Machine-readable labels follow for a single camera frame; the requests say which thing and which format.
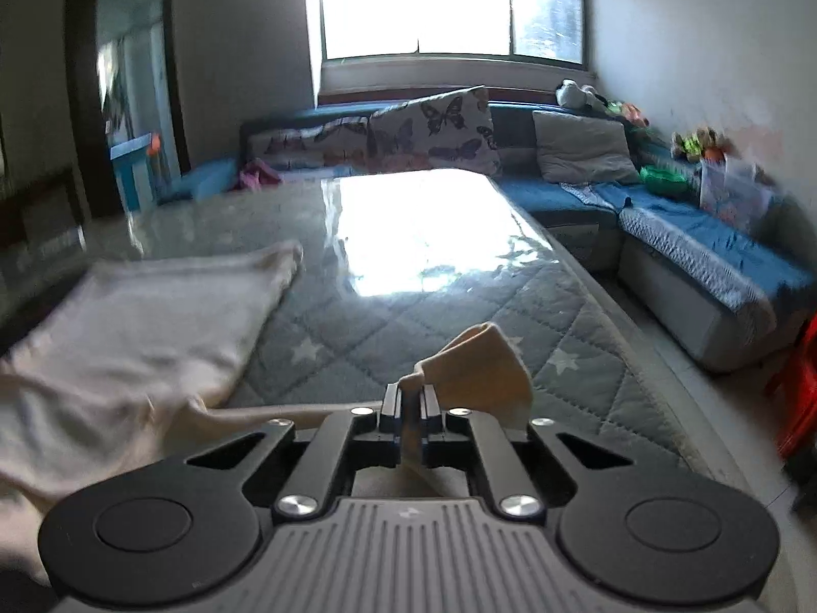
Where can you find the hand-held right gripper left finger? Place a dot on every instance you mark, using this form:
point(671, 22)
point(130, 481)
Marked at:
point(392, 408)

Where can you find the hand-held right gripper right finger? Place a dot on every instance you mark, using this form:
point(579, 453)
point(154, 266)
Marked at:
point(429, 412)

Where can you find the cream knit garment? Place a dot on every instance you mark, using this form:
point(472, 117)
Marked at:
point(159, 319)

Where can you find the grey quilted star mat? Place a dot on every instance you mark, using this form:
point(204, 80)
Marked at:
point(396, 332)

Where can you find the blue corner sofa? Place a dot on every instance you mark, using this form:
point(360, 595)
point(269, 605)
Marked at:
point(574, 198)

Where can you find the pink cloth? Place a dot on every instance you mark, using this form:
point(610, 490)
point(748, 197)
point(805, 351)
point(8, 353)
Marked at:
point(256, 175)

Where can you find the long butterfly print pillow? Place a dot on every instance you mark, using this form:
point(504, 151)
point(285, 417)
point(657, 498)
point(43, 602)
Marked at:
point(306, 140)

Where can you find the large butterfly print pillow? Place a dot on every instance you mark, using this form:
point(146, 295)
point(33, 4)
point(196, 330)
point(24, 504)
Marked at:
point(440, 128)

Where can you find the grey pillow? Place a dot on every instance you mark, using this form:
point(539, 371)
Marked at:
point(584, 147)

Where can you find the green bowl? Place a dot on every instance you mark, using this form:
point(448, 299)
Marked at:
point(664, 181)

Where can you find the blue patterned sofa cover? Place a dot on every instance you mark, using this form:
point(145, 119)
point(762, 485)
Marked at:
point(708, 236)

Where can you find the blue and white cabinet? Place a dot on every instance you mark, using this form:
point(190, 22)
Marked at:
point(134, 172)

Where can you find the panda plush toy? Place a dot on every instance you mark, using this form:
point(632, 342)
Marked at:
point(577, 94)

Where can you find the pink and green toy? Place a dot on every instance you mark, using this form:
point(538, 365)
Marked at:
point(629, 113)

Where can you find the red plastic stool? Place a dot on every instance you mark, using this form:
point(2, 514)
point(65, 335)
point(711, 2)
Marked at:
point(801, 389)

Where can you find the green plush toy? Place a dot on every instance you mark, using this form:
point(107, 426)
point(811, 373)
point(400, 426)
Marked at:
point(688, 142)

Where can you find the clear plastic storage box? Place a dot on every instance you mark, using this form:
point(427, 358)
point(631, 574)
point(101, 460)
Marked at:
point(734, 195)

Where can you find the black round object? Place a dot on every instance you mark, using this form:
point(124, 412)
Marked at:
point(803, 482)

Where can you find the dark wooden chair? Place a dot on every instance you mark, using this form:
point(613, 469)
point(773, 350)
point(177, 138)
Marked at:
point(54, 204)

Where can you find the window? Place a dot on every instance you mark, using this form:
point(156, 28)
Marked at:
point(447, 0)

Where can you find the dark wooden door frame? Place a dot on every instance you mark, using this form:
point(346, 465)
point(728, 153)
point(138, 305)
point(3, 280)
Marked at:
point(80, 76)

